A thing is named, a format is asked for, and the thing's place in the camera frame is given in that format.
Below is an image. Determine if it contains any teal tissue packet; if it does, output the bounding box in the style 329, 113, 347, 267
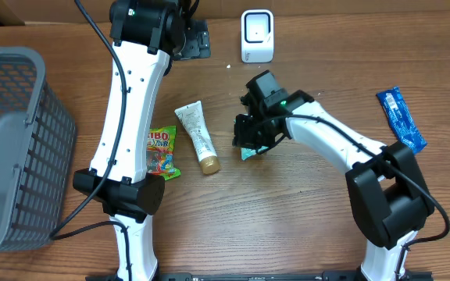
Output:
241, 146, 267, 161

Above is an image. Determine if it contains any green gummy candy bag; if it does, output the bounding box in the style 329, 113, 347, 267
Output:
146, 126, 180, 180

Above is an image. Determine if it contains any blue snack bar wrapper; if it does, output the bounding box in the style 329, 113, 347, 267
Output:
376, 87, 427, 154

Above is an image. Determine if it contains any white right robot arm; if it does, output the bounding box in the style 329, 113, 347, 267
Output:
233, 90, 434, 280

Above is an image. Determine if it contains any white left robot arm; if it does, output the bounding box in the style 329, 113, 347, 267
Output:
73, 0, 210, 280

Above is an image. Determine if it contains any white barcode scanner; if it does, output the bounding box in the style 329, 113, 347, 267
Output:
241, 9, 274, 63

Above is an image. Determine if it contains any white tube gold cap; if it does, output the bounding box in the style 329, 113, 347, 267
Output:
174, 101, 220, 175

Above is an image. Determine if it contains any grey plastic basket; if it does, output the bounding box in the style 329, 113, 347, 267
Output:
0, 47, 77, 252

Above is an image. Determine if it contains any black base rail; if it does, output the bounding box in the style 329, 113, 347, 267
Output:
84, 270, 434, 281

